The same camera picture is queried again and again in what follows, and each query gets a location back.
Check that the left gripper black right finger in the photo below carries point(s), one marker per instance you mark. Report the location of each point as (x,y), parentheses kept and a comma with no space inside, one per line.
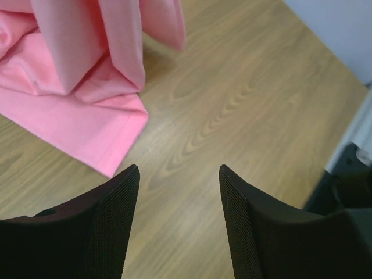
(271,239)

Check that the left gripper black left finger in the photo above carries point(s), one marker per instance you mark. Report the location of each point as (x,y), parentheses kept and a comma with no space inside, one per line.
(85,237)

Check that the pink t shirt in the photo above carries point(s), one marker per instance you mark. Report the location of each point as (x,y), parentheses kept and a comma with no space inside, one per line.
(71,71)

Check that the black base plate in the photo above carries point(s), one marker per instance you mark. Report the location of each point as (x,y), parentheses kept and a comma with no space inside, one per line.
(346,186)

